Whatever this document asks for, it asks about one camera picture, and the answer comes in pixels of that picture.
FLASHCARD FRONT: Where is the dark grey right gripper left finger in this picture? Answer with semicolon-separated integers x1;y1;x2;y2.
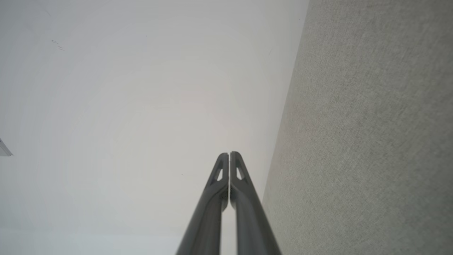
176;153;229;255

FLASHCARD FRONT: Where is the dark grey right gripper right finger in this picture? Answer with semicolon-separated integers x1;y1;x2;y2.
230;151;282;255

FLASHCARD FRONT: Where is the grey fabric sofa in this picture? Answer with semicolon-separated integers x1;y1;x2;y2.
261;0;453;255

